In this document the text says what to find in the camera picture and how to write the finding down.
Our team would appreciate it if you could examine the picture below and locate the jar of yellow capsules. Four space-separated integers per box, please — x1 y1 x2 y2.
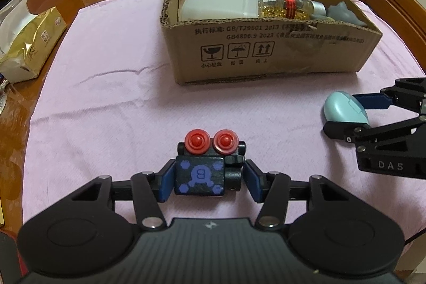
259 0 326 20

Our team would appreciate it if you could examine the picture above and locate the wooden chair on right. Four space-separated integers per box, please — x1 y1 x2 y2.
360 0 426 68

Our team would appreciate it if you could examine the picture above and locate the gold tissue pack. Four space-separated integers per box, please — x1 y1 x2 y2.
1 7 66 83

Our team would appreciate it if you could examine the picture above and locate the black blue toy train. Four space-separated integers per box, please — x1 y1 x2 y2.
174 129 246 196

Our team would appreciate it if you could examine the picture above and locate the pink towel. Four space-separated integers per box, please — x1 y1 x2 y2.
23 0 425 236

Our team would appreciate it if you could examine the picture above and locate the white plastic bottle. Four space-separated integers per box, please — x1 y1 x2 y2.
179 0 259 21

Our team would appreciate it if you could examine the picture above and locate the grey plush toy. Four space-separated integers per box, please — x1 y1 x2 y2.
326 1 367 27

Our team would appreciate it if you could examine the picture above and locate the cardboard box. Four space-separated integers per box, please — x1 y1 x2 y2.
160 0 382 85

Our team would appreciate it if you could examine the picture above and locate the light blue round case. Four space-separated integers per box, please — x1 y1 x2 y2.
323 91 369 125

